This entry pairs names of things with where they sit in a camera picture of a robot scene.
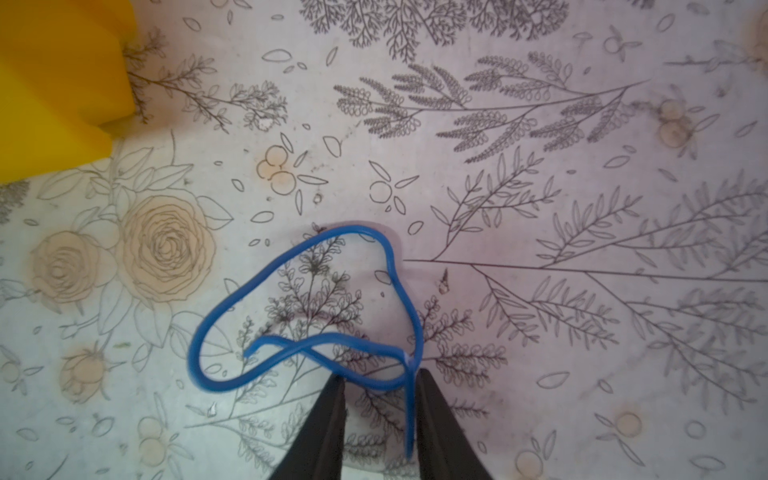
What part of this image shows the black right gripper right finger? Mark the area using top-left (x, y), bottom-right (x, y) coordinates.
top-left (415, 369), bottom-right (492, 480)

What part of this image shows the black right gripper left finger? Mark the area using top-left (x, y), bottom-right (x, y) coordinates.
top-left (270, 375), bottom-right (347, 480)

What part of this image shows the blue thin cable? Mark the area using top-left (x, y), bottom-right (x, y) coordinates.
top-left (187, 223), bottom-right (425, 460)

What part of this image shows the yellow plastic bin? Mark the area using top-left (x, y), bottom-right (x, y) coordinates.
top-left (1, 1), bottom-right (137, 184)

